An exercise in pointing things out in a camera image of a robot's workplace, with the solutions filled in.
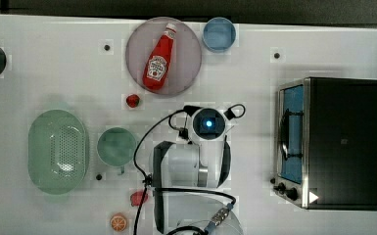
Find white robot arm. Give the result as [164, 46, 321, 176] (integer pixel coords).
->
[151, 105, 244, 235]

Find green mug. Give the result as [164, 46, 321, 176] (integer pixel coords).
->
[97, 127, 136, 175]

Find red ketchup bottle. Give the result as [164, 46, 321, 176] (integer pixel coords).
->
[142, 23, 176, 90]

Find grey round plate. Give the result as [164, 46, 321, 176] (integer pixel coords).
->
[125, 17, 202, 96]

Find blue cup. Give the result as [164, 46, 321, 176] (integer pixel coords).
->
[202, 17, 237, 53]

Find red strawberry toy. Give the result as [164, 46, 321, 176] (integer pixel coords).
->
[130, 190, 149, 207]

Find orange slice toy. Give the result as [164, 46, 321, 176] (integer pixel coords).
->
[110, 212, 128, 232]

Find green perforated colander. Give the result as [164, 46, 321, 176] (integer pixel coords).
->
[27, 110, 89, 195]

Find black steel toaster oven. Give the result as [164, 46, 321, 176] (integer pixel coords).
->
[270, 77, 377, 211]

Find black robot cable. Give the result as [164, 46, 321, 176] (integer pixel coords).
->
[132, 103, 247, 235]

